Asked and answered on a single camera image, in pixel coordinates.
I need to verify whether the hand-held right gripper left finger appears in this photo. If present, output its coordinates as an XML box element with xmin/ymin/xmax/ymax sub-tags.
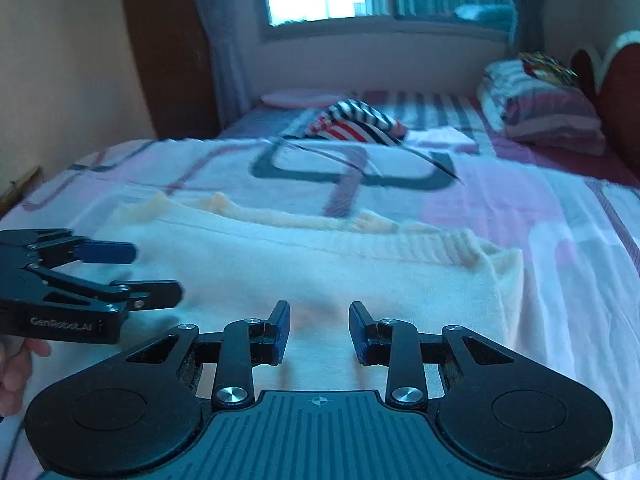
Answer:
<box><xmin>120</xmin><ymin>301</ymin><xmax>292</xmax><ymax>409</ymax></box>

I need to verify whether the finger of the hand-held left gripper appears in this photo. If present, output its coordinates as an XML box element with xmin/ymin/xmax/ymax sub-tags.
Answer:
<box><xmin>0</xmin><ymin>229</ymin><xmax>137</xmax><ymax>267</ymax></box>
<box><xmin>20</xmin><ymin>265</ymin><xmax>184</xmax><ymax>314</ymax></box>

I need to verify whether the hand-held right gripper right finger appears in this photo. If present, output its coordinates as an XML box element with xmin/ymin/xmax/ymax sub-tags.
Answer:
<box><xmin>348</xmin><ymin>301</ymin><xmax>516</xmax><ymax>410</ymax></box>

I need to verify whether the white knitted sweater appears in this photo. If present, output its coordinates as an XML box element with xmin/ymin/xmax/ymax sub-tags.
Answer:
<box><xmin>0</xmin><ymin>191</ymin><xmax>526</xmax><ymax>411</ymax></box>

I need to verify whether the person's left hand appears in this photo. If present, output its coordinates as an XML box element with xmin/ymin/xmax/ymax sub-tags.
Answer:
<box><xmin>0</xmin><ymin>337</ymin><xmax>52</xmax><ymax>417</ymax></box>

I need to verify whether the striped crumpled garment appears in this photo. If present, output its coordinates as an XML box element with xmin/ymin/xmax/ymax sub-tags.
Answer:
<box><xmin>282</xmin><ymin>100</ymin><xmax>408</xmax><ymax>147</ymax></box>

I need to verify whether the brown wooden wardrobe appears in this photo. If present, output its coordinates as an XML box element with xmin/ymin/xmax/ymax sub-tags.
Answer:
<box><xmin>117</xmin><ymin>0</ymin><xmax>221</xmax><ymax>141</ymax></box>

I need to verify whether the pink flat pillow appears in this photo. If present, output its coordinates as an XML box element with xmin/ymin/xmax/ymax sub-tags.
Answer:
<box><xmin>261</xmin><ymin>89</ymin><xmax>346</xmax><ymax>109</ymax></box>

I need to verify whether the pastel patterned bed sheet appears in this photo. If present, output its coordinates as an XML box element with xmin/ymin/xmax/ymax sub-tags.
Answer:
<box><xmin>0</xmin><ymin>130</ymin><xmax>640</xmax><ymax>480</ymax></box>

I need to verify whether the striped mattress sheet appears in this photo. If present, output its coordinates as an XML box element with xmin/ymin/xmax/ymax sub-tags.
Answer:
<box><xmin>220</xmin><ymin>90</ymin><xmax>640</xmax><ymax>186</ymax></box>

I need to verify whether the grey curtain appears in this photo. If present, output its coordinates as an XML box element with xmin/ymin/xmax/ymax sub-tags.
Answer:
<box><xmin>185</xmin><ymin>0</ymin><xmax>251</xmax><ymax>126</ymax></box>
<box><xmin>510</xmin><ymin>0</ymin><xmax>548</xmax><ymax>58</ymax></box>

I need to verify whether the striped pillow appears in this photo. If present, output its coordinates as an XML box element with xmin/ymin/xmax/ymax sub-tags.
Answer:
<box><xmin>477</xmin><ymin>59</ymin><xmax>606</xmax><ymax>157</ymax></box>

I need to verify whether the teal quilt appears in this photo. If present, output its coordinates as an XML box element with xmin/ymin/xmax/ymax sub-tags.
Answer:
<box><xmin>455</xmin><ymin>4</ymin><xmax>516</xmax><ymax>26</ymax></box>

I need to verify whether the red and white headboard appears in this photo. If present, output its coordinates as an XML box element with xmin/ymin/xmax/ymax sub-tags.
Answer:
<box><xmin>570</xmin><ymin>30</ymin><xmax>640</xmax><ymax>181</ymax></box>

